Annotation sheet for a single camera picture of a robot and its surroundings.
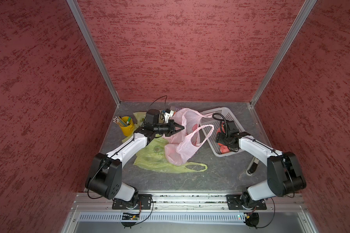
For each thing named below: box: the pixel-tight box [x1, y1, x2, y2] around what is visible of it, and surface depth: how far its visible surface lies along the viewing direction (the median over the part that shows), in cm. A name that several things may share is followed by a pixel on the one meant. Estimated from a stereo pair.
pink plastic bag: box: [162, 107, 215, 166], surface depth 78 cm
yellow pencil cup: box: [112, 116, 135, 137], surface depth 94 cm
